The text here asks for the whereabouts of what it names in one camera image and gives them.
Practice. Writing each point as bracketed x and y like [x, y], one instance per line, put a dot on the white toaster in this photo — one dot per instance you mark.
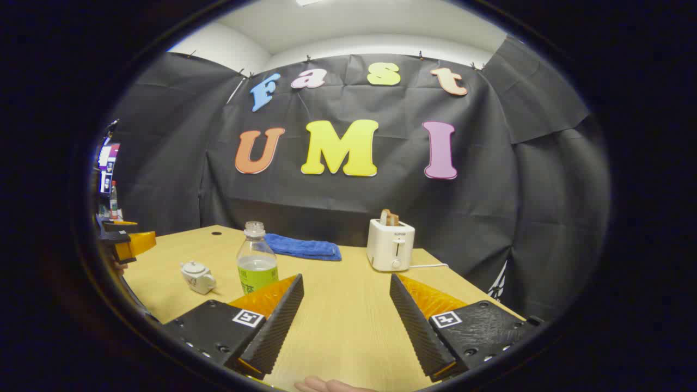
[389, 247]

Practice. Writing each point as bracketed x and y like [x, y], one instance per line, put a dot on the green label water bottle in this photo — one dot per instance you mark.
[257, 272]

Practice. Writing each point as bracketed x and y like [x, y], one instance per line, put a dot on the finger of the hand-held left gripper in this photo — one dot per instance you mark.
[136, 244]
[121, 225]

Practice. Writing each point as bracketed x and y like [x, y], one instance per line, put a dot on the computer monitor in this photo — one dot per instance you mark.
[107, 166]

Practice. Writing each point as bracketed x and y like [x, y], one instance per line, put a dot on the bread slice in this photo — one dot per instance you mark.
[389, 218]

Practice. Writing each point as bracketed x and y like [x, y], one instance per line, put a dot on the white floral teacup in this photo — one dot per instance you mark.
[199, 282]

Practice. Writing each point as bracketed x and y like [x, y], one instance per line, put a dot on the black backdrop cloth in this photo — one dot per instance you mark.
[381, 201]

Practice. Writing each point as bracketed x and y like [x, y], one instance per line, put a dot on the blue towel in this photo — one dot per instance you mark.
[305, 248]

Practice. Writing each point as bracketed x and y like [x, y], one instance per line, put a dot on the small red cap bottle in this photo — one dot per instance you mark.
[114, 202]

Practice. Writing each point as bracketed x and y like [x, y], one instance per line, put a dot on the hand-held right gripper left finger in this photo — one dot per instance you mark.
[272, 332]

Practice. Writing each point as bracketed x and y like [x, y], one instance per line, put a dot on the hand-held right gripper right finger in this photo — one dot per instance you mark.
[419, 332]

